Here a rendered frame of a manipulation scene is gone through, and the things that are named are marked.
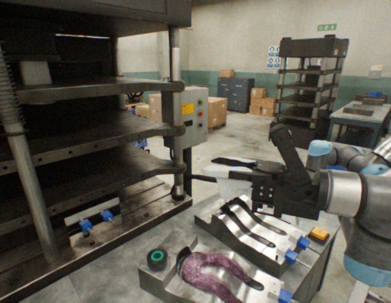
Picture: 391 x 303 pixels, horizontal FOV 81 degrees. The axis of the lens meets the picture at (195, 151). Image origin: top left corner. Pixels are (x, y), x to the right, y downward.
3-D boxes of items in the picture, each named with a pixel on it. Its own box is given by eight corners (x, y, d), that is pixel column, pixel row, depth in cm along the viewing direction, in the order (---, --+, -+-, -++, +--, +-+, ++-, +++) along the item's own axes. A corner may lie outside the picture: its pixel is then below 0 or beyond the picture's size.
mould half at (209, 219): (304, 247, 111) (309, 225, 106) (277, 281, 94) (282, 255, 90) (224, 204, 145) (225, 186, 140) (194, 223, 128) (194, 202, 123)
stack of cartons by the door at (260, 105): (277, 115, 741) (280, 89, 711) (272, 117, 719) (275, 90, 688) (252, 112, 795) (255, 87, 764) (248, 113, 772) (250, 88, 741)
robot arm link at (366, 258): (376, 249, 47) (393, 204, 43) (400, 299, 38) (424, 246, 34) (333, 240, 50) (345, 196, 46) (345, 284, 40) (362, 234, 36)
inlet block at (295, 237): (320, 255, 100) (324, 246, 97) (316, 261, 97) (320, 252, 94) (292, 237, 108) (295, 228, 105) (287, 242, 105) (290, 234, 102)
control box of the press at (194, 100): (207, 252, 212) (212, 88, 158) (183, 271, 192) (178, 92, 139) (191, 239, 227) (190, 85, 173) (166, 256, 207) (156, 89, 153)
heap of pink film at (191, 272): (252, 274, 91) (254, 259, 88) (236, 315, 76) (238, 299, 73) (194, 250, 102) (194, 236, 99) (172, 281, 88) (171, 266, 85)
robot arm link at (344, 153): (369, 174, 83) (339, 174, 82) (349, 161, 93) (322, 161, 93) (375, 153, 80) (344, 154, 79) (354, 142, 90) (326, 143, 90)
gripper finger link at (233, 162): (209, 181, 50) (249, 193, 45) (211, 155, 49) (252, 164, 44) (216, 177, 53) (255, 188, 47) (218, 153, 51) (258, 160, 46)
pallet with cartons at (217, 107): (226, 125, 626) (228, 98, 599) (211, 133, 563) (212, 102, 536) (190, 120, 689) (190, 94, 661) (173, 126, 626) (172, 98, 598)
